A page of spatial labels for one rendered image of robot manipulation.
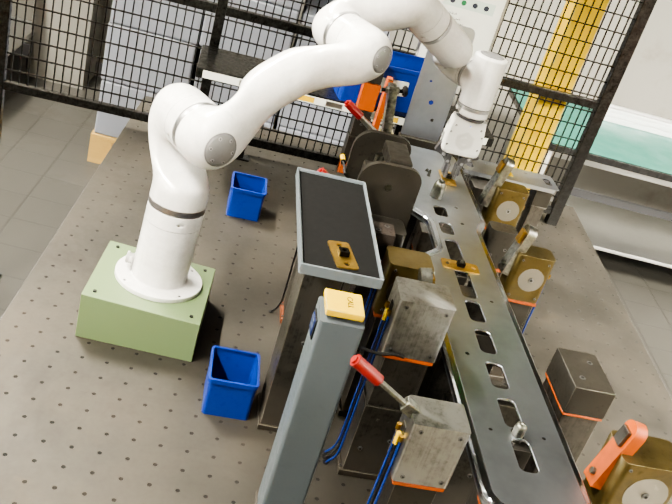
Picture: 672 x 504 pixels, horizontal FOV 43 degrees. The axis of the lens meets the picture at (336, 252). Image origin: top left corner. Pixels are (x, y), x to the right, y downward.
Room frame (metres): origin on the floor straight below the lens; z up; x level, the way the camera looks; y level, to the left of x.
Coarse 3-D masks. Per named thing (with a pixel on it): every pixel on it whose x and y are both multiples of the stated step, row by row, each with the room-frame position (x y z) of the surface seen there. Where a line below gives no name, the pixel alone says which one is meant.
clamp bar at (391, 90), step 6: (390, 84) 2.09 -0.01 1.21; (396, 84) 2.10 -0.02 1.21; (384, 90) 2.08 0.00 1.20; (390, 90) 2.07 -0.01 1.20; (396, 90) 2.07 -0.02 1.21; (402, 90) 2.09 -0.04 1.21; (390, 96) 2.07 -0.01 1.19; (396, 96) 2.07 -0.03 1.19; (390, 102) 2.07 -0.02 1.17; (384, 108) 2.10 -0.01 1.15; (390, 108) 2.07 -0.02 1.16; (384, 114) 2.09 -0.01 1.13; (390, 114) 2.07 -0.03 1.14; (384, 120) 2.07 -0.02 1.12; (390, 120) 2.07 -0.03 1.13; (384, 126) 2.07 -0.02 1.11; (390, 126) 2.08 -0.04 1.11; (390, 132) 2.08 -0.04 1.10
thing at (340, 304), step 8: (328, 296) 1.12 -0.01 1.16; (336, 296) 1.12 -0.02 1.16; (344, 296) 1.13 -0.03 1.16; (352, 296) 1.14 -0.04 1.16; (360, 296) 1.15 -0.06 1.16; (328, 304) 1.10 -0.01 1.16; (336, 304) 1.10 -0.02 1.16; (344, 304) 1.11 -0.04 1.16; (352, 304) 1.12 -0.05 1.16; (360, 304) 1.12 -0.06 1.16; (328, 312) 1.08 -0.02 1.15; (336, 312) 1.09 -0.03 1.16; (344, 312) 1.09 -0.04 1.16; (352, 312) 1.09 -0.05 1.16; (360, 312) 1.10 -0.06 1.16; (360, 320) 1.09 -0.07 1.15
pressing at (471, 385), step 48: (432, 240) 1.76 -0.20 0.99; (480, 240) 1.83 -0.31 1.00; (480, 288) 1.60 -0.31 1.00; (480, 384) 1.25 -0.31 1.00; (528, 384) 1.30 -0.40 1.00; (480, 432) 1.12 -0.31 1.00; (528, 432) 1.16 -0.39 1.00; (480, 480) 1.00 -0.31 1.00; (528, 480) 1.04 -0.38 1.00; (576, 480) 1.08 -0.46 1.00
